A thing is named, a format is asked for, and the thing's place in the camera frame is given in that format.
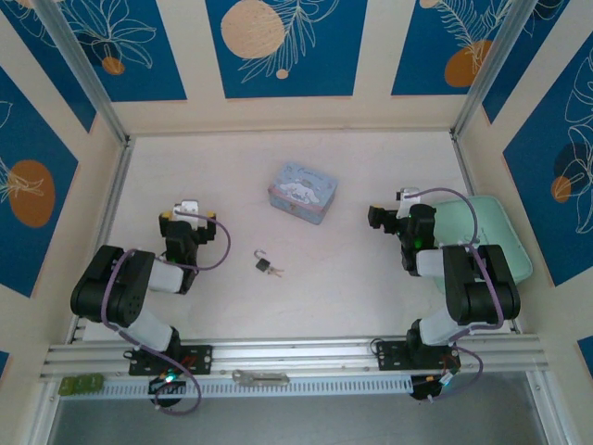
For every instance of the small black padlock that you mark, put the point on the small black padlock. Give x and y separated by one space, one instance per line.
262 264

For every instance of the small metal key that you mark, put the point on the small metal key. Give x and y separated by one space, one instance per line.
274 270

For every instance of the blue cartoon tin box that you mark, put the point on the blue cartoon tin box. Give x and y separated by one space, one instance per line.
303 187

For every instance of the black base plate right arm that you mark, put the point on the black base plate right arm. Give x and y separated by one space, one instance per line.
391 356

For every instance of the black base plate left arm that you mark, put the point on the black base plate left arm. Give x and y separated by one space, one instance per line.
201 359

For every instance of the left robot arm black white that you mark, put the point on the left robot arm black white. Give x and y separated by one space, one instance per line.
116 292

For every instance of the mint green tray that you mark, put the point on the mint green tray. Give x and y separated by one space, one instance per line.
491 222

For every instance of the black controller board green light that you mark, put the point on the black controller board green light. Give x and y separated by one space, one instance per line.
167 384
433 388

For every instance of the silver metal latch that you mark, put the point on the silver metal latch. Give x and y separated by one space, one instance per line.
259 377

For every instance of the green circuit board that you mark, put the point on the green circuit board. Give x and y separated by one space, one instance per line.
81 385

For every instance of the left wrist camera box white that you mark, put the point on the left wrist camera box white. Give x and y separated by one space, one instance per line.
186 207

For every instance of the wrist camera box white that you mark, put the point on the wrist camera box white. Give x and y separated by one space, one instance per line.
409 194
186 207

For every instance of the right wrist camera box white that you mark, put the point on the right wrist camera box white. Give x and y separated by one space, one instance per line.
409 194

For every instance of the long aluminium base rail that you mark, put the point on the long aluminium base rail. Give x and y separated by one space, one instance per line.
301 352

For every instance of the aluminium frame post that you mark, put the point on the aluminium frame post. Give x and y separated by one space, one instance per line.
81 69
493 69

